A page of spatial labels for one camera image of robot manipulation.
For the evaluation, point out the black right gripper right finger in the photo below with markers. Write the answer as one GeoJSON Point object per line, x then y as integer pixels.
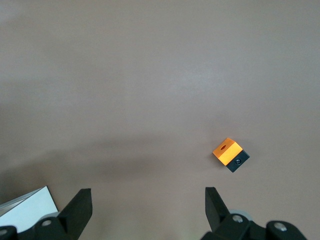
{"type": "Point", "coordinates": [217, 217]}

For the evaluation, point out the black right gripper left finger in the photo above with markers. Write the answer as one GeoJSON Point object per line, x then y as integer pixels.
{"type": "Point", "coordinates": [72, 217]}

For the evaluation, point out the white drawer cabinet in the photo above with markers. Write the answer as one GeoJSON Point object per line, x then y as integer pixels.
{"type": "Point", "coordinates": [27, 210]}

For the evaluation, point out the orange and black cube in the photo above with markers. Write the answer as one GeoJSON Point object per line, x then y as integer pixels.
{"type": "Point", "coordinates": [226, 152]}

